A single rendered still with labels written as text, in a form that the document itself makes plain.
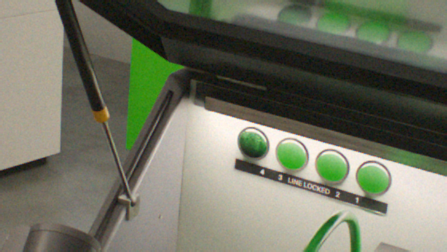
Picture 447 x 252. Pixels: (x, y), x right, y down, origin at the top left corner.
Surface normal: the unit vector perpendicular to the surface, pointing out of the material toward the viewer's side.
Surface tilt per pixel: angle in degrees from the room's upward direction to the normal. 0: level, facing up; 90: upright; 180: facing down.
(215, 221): 90
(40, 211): 0
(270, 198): 90
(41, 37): 90
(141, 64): 90
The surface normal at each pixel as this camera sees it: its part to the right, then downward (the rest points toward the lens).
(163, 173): 0.88, 0.25
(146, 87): -0.56, 0.25
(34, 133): 0.73, 0.32
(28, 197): 0.10, -0.92
